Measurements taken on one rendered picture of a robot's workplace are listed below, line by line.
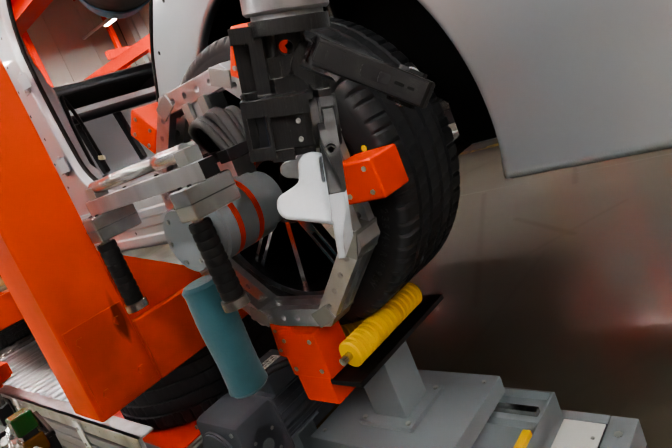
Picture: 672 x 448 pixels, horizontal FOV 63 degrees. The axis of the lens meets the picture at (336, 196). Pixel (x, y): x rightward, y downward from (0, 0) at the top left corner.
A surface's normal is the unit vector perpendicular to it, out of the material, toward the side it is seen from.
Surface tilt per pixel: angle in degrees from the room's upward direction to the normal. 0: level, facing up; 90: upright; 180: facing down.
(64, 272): 90
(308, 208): 66
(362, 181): 90
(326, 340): 90
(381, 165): 90
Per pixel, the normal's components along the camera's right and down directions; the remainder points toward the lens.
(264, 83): 0.07, 0.30
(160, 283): 0.71, -0.15
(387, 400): -0.60, 0.38
